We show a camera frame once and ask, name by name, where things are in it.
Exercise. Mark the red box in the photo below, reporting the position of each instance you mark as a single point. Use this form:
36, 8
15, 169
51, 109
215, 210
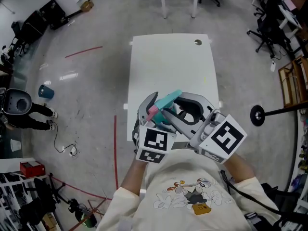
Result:
32, 169

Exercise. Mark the white office desk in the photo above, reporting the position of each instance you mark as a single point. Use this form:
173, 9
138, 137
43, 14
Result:
291, 16

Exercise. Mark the teal waste bin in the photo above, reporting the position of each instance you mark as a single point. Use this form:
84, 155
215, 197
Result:
45, 91

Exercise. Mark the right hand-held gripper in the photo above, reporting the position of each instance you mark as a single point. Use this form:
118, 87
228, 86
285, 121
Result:
226, 138

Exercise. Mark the white background table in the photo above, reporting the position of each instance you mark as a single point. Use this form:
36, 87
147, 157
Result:
163, 1

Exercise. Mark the white storage rack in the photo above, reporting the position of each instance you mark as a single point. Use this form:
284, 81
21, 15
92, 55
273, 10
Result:
9, 165

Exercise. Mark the cream printed t-shirt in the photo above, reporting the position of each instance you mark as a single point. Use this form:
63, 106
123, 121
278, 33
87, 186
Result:
187, 213

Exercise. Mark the black grey gear pack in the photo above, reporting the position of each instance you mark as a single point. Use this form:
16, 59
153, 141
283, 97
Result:
260, 222

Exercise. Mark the black metal-frame chair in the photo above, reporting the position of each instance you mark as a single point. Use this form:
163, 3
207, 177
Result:
284, 196

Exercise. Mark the black equipment case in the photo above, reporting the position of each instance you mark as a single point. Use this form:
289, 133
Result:
33, 26
53, 13

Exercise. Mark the black stanchion with round base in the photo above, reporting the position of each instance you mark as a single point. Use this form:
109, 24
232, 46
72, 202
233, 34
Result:
257, 115

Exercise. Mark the brown cardboard box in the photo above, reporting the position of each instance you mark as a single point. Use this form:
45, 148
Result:
87, 6

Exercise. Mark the white power strip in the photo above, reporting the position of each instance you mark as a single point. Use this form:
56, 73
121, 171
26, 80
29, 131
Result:
73, 151

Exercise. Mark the person's left forearm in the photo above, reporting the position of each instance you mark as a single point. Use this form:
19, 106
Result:
133, 177

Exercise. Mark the person's right forearm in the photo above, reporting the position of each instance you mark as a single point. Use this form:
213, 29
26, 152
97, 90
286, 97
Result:
240, 168

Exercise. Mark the green black round device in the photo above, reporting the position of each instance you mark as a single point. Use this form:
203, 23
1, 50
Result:
89, 221

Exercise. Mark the white cluttered counter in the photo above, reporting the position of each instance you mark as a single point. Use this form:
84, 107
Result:
296, 153

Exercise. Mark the red floor tape strip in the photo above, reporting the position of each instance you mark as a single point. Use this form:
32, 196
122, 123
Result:
79, 189
115, 153

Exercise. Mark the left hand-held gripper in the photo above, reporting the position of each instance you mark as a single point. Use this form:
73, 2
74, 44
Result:
155, 141

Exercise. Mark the white plastic cup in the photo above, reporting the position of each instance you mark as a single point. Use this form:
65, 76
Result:
15, 145

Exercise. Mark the wooden frame rack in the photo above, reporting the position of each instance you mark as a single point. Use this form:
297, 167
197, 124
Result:
297, 80

